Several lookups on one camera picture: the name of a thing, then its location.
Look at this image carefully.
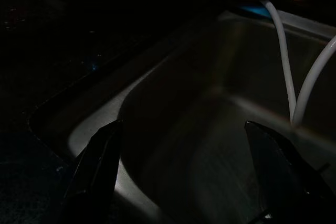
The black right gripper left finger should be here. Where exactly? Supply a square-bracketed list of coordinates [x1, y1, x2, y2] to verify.
[59, 119, 124, 224]

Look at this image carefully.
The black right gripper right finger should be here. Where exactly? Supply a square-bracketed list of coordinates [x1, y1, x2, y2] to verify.
[244, 120, 336, 224]

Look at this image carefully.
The stainless steel sink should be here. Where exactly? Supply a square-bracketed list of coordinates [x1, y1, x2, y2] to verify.
[28, 8, 336, 224]

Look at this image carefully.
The long white hose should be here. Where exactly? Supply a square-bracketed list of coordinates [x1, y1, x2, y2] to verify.
[291, 35, 336, 127]

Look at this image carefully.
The short white hose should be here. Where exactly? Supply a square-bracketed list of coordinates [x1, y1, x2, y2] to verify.
[259, 0, 299, 126]

